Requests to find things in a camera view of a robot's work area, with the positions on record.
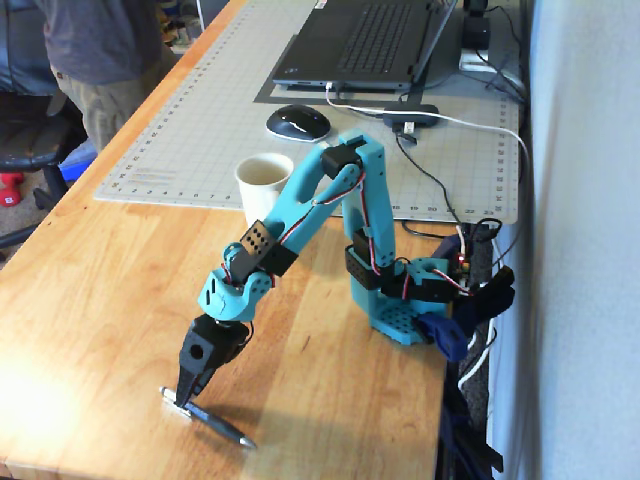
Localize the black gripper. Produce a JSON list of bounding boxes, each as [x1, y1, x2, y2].
[[174, 314, 251, 407]]

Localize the dark blue silver pen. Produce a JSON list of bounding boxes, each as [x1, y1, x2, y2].
[[159, 385, 258, 450]]

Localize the white ceramic mug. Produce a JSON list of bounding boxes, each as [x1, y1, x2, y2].
[[234, 152, 296, 229]]

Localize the blue plastic bin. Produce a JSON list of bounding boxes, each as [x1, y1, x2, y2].
[[58, 138, 97, 187]]

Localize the dark blue table clamp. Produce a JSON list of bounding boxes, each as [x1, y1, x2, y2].
[[417, 234, 516, 364]]

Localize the grey gridded cutting mat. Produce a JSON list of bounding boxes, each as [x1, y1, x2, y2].
[[93, 0, 521, 226]]

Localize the red dumbbell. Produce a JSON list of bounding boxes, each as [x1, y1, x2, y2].
[[0, 172, 25, 209]]

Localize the black computer mouse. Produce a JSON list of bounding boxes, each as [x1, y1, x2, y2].
[[264, 104, 332, 142]]

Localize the black office chair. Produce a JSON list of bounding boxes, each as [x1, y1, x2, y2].
[[0, 0, 96, 251]]

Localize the black usb hub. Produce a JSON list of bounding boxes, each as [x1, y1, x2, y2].
[[382, 103, 441, 127]]

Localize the person in grey shirt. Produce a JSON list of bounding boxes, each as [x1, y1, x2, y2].
[[29, 0, 186, 151]]

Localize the black laptop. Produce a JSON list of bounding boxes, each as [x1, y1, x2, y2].
[[272, 0, 459, 94]]

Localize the black device on silver base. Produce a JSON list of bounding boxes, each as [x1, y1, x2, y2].
[[458, 0, 501, 74]]

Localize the black power cable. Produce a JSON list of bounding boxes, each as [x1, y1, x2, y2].
[[394, 124, 504, 241]]

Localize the white usb cable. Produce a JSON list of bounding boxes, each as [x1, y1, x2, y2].
[[324, 82, 532, 394]]

